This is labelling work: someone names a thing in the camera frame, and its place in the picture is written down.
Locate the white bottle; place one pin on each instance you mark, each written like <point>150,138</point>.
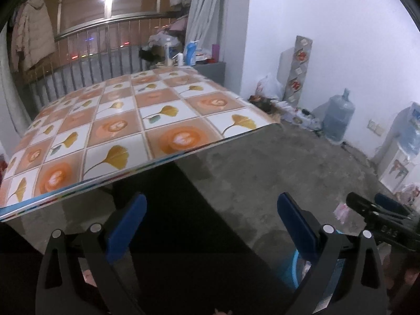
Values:
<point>167,52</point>

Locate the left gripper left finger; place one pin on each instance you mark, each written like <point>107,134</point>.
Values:
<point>76,274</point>

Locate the blue detergent bottle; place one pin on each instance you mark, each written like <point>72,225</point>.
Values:
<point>190,54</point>

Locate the purple cup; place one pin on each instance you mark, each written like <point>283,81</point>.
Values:
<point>215,52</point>

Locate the white plastic bag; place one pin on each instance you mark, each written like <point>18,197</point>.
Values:
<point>269,87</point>

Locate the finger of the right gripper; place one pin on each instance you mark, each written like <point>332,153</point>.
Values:
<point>391,205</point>
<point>369,210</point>

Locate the blue trash bin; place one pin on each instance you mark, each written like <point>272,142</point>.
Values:
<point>302,273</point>

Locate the water dispenser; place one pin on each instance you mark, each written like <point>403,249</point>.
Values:
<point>402,151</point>

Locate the patterned tablecloth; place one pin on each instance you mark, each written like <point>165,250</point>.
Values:
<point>116,128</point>

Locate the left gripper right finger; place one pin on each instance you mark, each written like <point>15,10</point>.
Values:
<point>361,288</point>

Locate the metal balcony railing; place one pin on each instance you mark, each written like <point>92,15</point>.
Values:
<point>92,52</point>

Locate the grey side cabinet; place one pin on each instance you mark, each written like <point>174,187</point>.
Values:
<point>213,71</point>

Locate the blue water jug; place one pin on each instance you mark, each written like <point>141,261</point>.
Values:
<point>337,117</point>

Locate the beige hanging jacket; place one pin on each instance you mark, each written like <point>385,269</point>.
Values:
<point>32,38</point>

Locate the wall socket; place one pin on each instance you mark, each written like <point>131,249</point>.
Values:
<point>376,128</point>

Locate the grey curtain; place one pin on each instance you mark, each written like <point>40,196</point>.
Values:
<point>203,23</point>

